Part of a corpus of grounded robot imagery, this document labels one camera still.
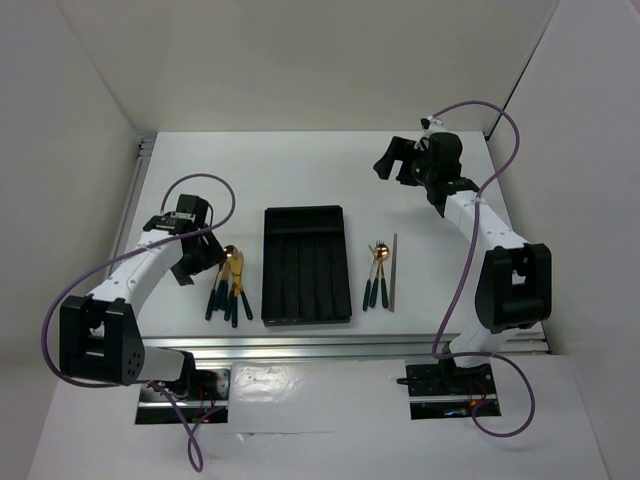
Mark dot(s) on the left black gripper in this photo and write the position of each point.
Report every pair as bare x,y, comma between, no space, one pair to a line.
213,254

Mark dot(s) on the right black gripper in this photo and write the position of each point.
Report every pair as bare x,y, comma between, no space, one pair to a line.
400,149

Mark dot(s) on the gold spoon green handle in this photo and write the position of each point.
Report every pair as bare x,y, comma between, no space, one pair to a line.
223,281
382,270
209,312

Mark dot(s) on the gold fork green handle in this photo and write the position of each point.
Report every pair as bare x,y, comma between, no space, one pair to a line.
375,287
234,302

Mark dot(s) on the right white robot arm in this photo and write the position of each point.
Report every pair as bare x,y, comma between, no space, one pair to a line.
514,289

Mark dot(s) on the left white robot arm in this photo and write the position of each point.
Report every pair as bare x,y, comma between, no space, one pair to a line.
99,336

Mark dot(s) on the metal chopstick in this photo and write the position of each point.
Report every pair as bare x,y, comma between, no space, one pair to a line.
395,272
391,280

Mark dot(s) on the black cutlery tray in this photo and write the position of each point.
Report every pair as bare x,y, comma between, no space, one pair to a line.
305,268

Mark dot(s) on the gold knife green handle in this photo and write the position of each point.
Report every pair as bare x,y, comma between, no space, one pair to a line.
244,295
229,294

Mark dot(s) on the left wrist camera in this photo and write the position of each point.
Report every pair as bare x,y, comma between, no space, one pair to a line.
193,208

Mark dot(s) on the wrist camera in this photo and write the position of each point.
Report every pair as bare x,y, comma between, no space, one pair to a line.
193,208
431,125

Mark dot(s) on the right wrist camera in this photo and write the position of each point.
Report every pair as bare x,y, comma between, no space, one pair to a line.
431,125

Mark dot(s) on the aluminium frame rail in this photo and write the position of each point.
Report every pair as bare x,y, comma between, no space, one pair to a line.
243,174

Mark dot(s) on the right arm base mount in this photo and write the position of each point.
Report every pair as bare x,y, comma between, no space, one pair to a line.
443,391

